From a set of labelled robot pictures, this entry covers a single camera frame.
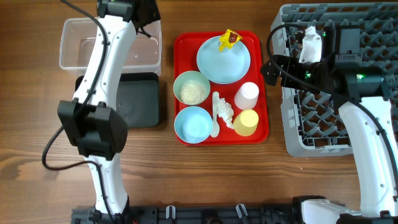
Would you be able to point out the light blue plate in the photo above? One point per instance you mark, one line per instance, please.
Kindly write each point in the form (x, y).
(224, 67)

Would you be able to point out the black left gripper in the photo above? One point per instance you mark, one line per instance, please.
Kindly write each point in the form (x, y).
(149, 11)

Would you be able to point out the yellow plastic cup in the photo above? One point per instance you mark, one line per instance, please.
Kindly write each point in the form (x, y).
(245, 124)

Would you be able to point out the white plastic spoon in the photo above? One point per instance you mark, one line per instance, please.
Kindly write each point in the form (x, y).
(216, 128)

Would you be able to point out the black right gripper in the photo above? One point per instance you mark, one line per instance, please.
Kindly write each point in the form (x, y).
(290, 65)

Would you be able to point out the pale green bowl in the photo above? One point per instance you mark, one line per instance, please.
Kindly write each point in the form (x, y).
(190, 75)

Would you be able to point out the white tissue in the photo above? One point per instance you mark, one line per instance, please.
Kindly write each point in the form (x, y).
(225, 112)

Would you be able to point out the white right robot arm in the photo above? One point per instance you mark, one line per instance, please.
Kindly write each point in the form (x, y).
(331, 62)

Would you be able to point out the clear plastic bin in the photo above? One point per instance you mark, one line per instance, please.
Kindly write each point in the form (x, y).
(78, 39)

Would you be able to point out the white rice pile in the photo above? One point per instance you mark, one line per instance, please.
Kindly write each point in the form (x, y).
(192, 92)

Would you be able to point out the black plastic bin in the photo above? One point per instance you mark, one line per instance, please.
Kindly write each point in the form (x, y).
(137, 106)

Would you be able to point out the red plastic tray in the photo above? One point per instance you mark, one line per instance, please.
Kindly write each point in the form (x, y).
(186, 49)

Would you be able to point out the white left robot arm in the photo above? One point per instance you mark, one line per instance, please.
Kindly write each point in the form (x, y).
(115, 36)

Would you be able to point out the light blue bowl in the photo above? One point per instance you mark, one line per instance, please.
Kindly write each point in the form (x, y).
(193, 125)

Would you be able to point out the yellow snack wrapper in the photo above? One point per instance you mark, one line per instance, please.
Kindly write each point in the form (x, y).
(228, 39)

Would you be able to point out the grey dishwasher rack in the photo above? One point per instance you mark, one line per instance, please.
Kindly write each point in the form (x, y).
(312, 127)

